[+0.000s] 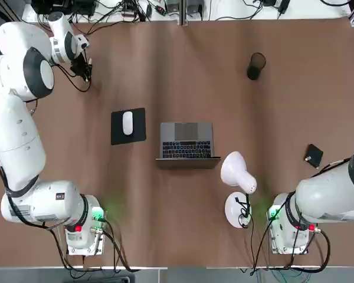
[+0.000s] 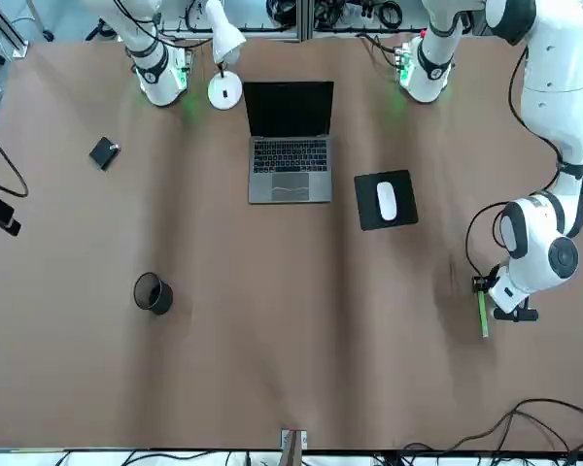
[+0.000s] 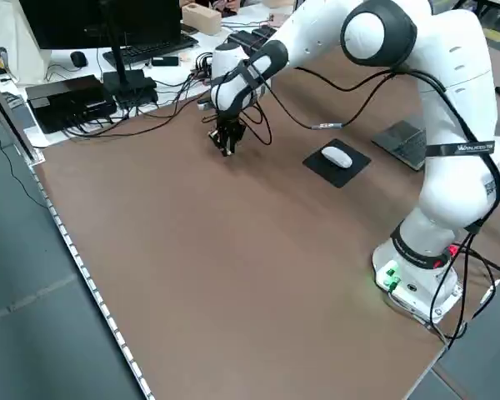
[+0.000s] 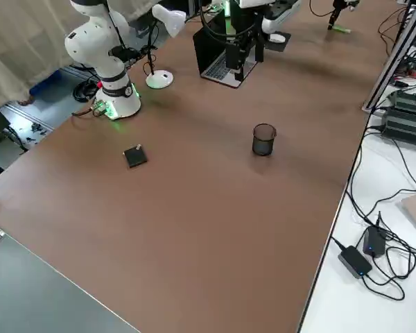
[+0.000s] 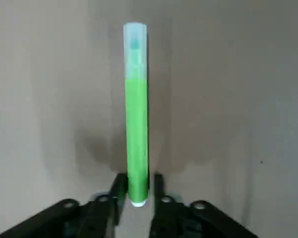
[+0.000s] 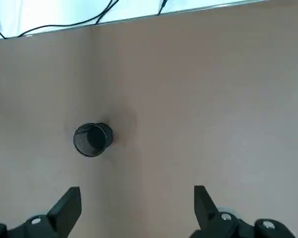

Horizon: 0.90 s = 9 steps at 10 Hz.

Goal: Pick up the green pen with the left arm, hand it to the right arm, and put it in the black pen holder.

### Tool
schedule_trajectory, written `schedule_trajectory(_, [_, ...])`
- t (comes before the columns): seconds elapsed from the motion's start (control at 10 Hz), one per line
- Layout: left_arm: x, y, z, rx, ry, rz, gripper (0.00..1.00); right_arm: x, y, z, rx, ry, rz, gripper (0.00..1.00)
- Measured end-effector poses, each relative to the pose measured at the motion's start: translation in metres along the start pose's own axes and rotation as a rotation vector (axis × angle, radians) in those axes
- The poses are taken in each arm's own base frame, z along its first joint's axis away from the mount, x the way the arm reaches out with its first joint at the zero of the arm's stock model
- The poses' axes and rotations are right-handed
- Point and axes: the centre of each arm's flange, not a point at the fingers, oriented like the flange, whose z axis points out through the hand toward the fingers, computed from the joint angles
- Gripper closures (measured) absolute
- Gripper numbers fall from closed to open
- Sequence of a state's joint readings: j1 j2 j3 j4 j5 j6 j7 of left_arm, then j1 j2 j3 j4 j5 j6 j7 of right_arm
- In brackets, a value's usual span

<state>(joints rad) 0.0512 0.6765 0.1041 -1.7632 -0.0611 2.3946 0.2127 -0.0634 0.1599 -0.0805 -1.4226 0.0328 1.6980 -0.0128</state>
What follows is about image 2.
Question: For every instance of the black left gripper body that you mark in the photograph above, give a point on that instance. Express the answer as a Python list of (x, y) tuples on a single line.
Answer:
[(517, 314)]

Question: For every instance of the green pen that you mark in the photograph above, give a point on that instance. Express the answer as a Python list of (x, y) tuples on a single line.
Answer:
[(484, 315)]

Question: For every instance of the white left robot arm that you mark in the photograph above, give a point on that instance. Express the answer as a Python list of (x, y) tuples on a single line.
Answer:
[(554, 58)]

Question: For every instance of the black mesh pen holder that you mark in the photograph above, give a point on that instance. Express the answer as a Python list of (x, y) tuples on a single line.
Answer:
[(156, 297)]

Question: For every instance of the white computer mouse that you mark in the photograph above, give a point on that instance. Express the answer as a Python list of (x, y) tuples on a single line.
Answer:
[(387, 200)]

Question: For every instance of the small black box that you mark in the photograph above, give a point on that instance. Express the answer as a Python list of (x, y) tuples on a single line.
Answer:
[(104, 153)]

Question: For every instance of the black mouse pad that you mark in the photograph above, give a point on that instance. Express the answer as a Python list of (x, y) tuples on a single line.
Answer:
[(364, 204)]

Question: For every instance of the grey laptop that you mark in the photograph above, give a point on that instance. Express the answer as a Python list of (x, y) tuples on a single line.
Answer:
[(289, 165)]

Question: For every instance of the green circuit board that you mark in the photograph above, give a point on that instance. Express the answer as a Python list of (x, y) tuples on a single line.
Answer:
[(404, 60), (187, 68)]

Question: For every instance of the white desk lamp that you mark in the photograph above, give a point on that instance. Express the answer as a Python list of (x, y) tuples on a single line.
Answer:
[(223, 92)]

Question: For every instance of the aluminium frame profile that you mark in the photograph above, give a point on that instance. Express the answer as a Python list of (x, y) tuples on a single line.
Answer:
[(10, 34)]

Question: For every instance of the aluminium camera post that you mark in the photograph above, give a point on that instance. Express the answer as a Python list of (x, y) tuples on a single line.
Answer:
[(294, 439)]

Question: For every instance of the grey frame post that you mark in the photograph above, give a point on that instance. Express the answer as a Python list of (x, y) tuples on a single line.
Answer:
[(304, 19)]

